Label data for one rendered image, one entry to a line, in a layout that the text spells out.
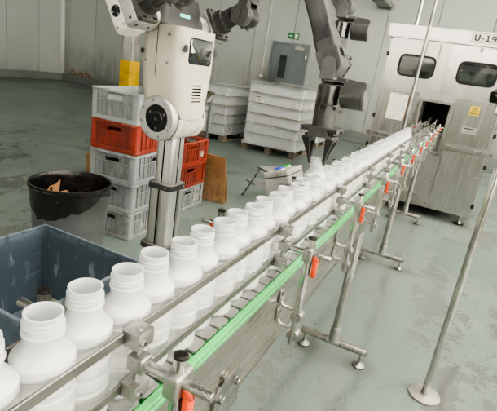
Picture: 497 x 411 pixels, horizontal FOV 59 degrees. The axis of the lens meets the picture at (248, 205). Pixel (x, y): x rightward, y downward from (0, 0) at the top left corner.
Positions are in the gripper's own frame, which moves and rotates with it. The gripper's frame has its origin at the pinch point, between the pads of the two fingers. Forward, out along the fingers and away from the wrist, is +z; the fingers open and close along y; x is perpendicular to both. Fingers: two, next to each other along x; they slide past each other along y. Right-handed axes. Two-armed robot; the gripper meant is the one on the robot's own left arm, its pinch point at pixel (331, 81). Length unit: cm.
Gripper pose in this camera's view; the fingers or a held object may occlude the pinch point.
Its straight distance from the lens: 165.3
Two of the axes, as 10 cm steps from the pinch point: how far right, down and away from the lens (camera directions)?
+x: -4.4, 2.2, -8.7
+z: -1.4, 9.4, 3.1
